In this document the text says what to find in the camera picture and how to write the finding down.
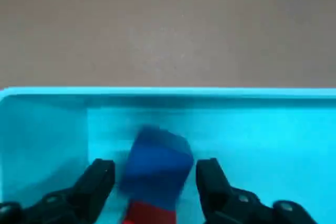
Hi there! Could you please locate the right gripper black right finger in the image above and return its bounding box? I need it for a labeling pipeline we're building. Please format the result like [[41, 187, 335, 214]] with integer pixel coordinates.
[[195, 157, 317, 224]]

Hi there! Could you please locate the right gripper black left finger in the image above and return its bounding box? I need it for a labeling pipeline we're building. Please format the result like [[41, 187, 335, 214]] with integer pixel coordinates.
[[0, 158, 116, 224]]

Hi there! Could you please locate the red cube block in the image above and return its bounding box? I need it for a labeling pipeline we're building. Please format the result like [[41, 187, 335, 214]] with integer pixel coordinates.
[[123, 200, 178, 224]]

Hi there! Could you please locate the blue cube block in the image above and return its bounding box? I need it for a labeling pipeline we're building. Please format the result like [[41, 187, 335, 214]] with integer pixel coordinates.
[[118, 125, 195, 209]]

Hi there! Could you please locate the cyan plastic box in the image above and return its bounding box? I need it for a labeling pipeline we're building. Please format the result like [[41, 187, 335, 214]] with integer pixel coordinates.
[[0, 86, 336, 224]]

